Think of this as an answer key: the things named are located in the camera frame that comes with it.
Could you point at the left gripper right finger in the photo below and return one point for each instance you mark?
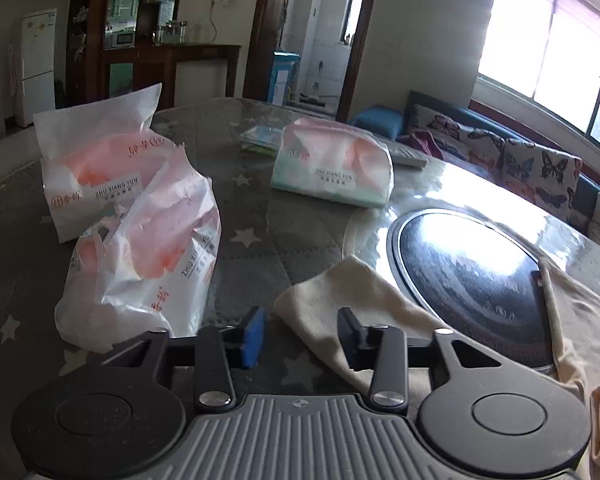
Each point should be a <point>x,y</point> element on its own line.
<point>381,349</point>

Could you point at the opened pink tissue pack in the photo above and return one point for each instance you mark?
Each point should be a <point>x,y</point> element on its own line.
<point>100,169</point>

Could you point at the crumpled pink tissue bag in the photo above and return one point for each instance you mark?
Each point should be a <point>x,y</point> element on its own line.
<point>146,267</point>

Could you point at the dark wooden door frame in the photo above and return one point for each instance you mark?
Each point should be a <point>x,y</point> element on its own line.
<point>329,36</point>

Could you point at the blue small cabinet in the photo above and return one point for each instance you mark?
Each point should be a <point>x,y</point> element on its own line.
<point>282,75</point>

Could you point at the pink white tissue pack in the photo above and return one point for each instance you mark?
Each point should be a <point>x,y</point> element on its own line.
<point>332,161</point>

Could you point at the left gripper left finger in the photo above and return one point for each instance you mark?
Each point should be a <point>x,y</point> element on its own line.
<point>218,351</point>

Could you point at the blue corner sofa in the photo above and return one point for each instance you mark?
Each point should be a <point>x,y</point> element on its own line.
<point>390,123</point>

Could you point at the black round induction cooktop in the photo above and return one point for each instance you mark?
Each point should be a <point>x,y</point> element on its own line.
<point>475,278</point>

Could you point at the dark wooden cabinet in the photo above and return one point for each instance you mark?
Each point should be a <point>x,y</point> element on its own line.
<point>119,46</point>

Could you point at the grey remote control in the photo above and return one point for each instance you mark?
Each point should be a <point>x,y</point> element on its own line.
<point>406,158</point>

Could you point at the white refrigerator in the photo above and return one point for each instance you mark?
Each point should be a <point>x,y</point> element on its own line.
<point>35,65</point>

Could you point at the magenta cloth on sofa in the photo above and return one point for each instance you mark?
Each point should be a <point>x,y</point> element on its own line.
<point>421,140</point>

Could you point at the grey quilted star tablecloth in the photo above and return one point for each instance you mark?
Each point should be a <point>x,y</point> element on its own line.
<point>270,241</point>

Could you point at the left butterfly print cushion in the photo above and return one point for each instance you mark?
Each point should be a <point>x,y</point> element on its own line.
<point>479,147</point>

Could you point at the cream beige shirt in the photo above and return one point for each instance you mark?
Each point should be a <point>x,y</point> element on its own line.
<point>310,310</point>

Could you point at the window with frame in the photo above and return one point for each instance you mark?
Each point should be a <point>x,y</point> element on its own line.
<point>548,52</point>

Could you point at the right butterfly print cushion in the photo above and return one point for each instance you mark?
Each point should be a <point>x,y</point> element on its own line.
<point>545,177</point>

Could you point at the butterfly print cushion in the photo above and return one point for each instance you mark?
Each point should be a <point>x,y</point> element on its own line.
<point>545,177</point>
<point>479,147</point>

